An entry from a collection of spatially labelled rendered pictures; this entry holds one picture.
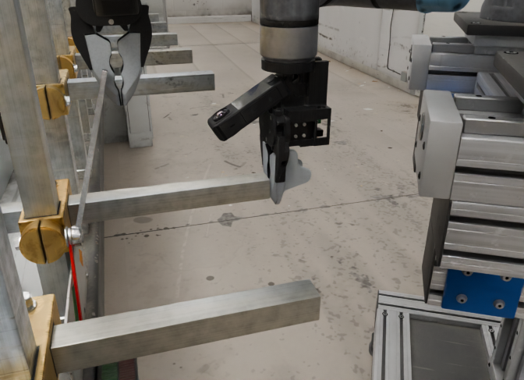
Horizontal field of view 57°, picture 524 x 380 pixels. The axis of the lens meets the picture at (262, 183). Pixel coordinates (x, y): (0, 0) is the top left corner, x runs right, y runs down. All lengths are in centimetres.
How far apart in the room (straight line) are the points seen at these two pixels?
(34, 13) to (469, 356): 124
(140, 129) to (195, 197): 262
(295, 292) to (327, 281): 146
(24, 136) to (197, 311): 28
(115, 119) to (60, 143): 253
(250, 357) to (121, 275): 68
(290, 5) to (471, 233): 34
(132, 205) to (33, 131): 16
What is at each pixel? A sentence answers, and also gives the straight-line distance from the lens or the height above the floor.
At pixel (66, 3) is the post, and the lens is 131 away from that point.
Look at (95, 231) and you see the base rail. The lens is 93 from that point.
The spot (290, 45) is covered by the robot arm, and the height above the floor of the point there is 105.
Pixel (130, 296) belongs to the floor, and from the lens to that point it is 192.
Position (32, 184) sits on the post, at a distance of 62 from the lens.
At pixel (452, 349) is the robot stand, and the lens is 145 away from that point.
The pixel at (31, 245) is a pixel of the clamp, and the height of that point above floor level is 85.
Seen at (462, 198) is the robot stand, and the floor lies 91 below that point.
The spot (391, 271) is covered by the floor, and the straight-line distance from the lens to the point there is 206.
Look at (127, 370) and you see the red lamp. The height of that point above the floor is 70.
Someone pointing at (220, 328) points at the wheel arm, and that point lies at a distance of 47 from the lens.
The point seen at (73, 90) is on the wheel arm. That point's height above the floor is 95.
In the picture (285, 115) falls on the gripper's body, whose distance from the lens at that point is 65.
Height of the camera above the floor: 115
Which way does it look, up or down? 25 degrees down
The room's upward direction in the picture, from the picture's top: straight up
